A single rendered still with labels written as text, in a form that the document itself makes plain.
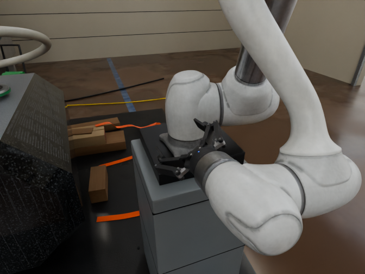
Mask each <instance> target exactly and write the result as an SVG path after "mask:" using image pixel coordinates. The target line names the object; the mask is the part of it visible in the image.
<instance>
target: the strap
mask: <svg viewBox="0 0 365 274"><path fill-rule="evenodd" d="M104 124H112V123H110V122H103V123H100V124H96V125H95V126H96V127H98V126H101V125H104ZM156 124H161V123H157V122H156V123H153V124H150V125H148V126H145V127H149V126H154V125H156ZM112 125H113V124H112ZM113 126H114V125H113ZM130 126H134V125H132V124H128V125H123V126H115V127H116V128H124V127H130ZM134 127H137V128H144V127H138V126H134ZM132 158H133V156H130V157H127V158H124V159H120V160H117V161H113V162H110V163H106V164H102V165H106V166H110V165H114V164H118V163H121V162H124V161H127V160H130V159H132ZM102 165H99V166H102ZM139 215H140V212H139V211H135V212H131V213H126V214H119V215H109V216H100V217H97V222H103V221H112V220H121V219H127V218H131V217H136V216H139Z"/></svg>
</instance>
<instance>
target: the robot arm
mask: <svg viewBox="0 0 365 274"><path fill-rule="evenodd" d="M297 1H298V0H218V2H219V5H220V6H221V9H222V11H223V14H224V16H225V18H226V19H227V21H228V23H229V24H230V27H231V28H232V30H233V31H234V33H235V34H236V36H237V37H238V39H239V40H240V42H241V43H242V44H241V48H240V52H239V55H238V59H237V64H236V66H234V67H233V68H231V69H230V70H229V71H228V72H227V74H226V76H225V77H224V79H223V80H222V82H221V83H212V82H210V80H209V78H208V77H207V76H206V75H205V74H203V73H201V72H198V71H195V70H187V71H181V72H179V73H177V74H175V75H174V77H173V78H172V80H171V81H170V83H169V86H168V89H167V93H166V100H165V114H166V123H167V129H168V133H163V134H160V136H159V138H160V140H161V141H163V142H164V143H165V145H166V146H167V147H168V149H169V150H170V151H171V152H172V154H173V155H174V157H172V158H165V156H164V155H163V154H162V152H161V151H160V150H159V148H158V147H157V146H156V147H155V149H156V150H157V152H158V153H159V155H158V156H157V159H158V161H159V163H158V164H155V165H154V167H155V169H156V170H157V172H158V173H160V174H163V175H168V176H172V177H177V178H178V179H179V180H184V174H186V173H187V172H191V173H192V174H193V175H194V178H195V181H196V183H197V185H198V186H199V187H200V188H201V189H202V191H203V192H204V194H205V195H206V197H207V198H208V199H209V201H210V204H211V207H212V208H213V210H214V212H215V213H216V215H217V216H218V217H219V219H220V220H221V221H222V222H223V224H224V225H225V226H226V227H227V228H228V230H229V231H231V232H232V234H233V235H234V236H236V237H237V238H238V239H239V240H240V241H241V242H243V243H244V244H245V245H246V246H248V247H249V248H251V249H252V250H254V251H255V252H257V253H259V254H262V255H264V256H276V255H279V254H282V253H284V252H286V251H288V250H289V249H291V248H292V247H293V246H294V245H295V244H296V243H297V241H298V240H299V238H300V236H301V234H302V231H303V222H302V219H307V218H311V217H315V216H319V215H322V214H325V213H328V212H330V211H333V210H335V209H337V208H340V207H341V206H343V205H345V204H347V203H348V202H349V201H351V200H352V199H353V198H354V197H355V196H356V194H357V193H358V191H359V189H360V187H361V183H362V177H361V173H360V170H359V168H358V167H357V165H356V164H355V163H354V162H353V161H352V160H351V159H349V158H348V157H347V156H345V155H344V154H343V153H342V149H341V147H339V146H338V145H336V144H335V143H334V142H333V141H332V140H331V139H330V137H329V133H328V130H327V126H326V122H325V117H324V112H323V109H322V105H321V103H320V100H319V98H318V96H317V93H316V91H315V89H314V87H313V85H312V84H311V82H310V80H309V78H308V76H307V75H306V73H305V71H304V69H303V68H302V66H301V64H300V62H299V61H298V59H297V57H296V56H295V54H294V52H293V51H292V49H291V47H290V45H289V44H288V42H287V40H286V38H285V37H284V33H285V30H286V28H287V25H288V23H289V20H290V18H291V15H292V12H293V10H294V8H295V5H296V3H297ZM280 98H281V100H282V101H283V103H284V105H285V106H286V109H287V111H288V114H289V116H290V122H291V132H290V137H289V138H288V140H287V142H286V143H285V144H284V145H283V146H282V147H280V152H279V155H278V157H277V159H276V161H275V163H274V164H248V163H245V164H243V165H242V164H240V163H239V162H238V161H237V160H235V159H233V158H232V157H231V156H229V155H228V154H226V153H224V152H221V151H217V149H219V148H220V147H222V148H226V143H225V141H224V140H223V136H222V130H221V126H238V125H244V124H252V123H257V122H261V121H263V120H265V119H267V118H269V117H270V116H272V115H273V114H274V113H275V112H276V110H277V108H278V106H279V102H280ZM213 134H215V140H213V139H212V138H213ZM176 167H177V168H176ZM179 167H184V168H183V169H181V168H179Z"/></svg>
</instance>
